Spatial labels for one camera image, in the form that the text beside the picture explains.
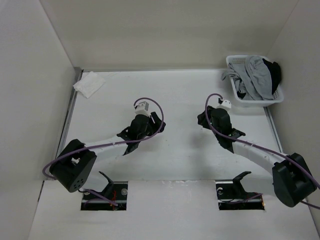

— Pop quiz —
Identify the grey tank top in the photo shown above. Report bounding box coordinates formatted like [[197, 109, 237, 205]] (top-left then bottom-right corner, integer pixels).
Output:
[[221, 55, 273, 101]]

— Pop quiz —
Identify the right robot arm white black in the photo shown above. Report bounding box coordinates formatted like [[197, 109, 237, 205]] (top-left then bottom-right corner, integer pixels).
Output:
[[197, 106, 317, 208]]

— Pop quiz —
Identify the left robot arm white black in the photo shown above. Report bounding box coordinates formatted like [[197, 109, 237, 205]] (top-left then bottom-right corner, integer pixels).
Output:
[[49, 112, 166, 200]]

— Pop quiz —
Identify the white folded tank top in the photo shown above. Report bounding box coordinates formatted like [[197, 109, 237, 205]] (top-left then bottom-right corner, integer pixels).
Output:
[[73, 71, 106, 99]]

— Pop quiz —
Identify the black tank top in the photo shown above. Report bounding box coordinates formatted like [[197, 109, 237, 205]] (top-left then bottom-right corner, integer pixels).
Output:
[[262, 58, 282, 94]]

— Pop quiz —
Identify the white plastic laundry basket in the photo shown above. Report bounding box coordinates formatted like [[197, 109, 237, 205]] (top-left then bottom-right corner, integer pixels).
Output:
[[221, 55, 284, 107]]

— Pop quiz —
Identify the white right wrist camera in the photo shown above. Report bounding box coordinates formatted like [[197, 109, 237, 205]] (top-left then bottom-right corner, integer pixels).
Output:
[[217, 98, 232, 111]]

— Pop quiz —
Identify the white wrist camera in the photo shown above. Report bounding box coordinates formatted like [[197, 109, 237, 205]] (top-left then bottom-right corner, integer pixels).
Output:
[[217, 98, 232, 111], [134, 101, 150, 117]]

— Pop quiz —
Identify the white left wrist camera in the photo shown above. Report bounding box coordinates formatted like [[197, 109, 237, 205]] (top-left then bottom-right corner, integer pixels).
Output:
[[134, 101, 150, 117]]

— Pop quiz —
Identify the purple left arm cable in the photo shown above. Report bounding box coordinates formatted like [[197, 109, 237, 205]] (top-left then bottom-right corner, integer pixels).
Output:
[[42, 97, 166, 208]]

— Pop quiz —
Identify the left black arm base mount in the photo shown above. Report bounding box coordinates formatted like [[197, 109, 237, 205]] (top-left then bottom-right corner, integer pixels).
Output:
[[79, 172, 129, 211]]

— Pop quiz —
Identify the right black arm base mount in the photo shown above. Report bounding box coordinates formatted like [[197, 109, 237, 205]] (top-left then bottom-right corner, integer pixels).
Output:
[[215, 171, 265, 211]]

